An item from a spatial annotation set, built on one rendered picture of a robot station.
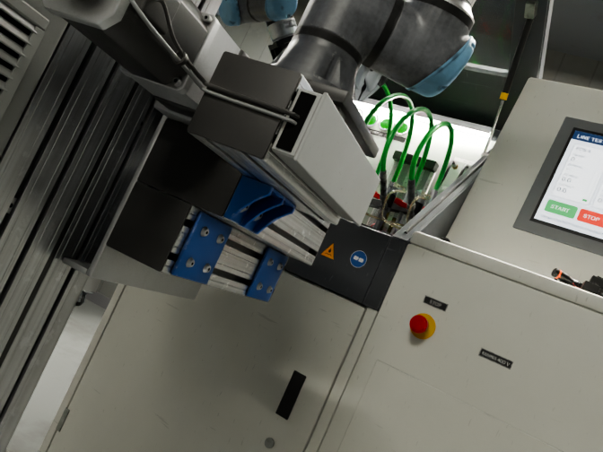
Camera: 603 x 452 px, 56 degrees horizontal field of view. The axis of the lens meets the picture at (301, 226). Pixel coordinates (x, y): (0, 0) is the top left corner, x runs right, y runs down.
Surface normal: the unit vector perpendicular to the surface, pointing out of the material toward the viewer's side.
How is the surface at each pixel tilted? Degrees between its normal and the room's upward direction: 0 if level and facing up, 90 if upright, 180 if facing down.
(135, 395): 90
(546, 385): 90
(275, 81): 90
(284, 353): 90
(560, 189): 76
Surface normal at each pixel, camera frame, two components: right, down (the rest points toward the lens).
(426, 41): 0.06, 0.14
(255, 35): -0.31, -0.22
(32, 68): 0.86, 0.35
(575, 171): -0.32, -0.48
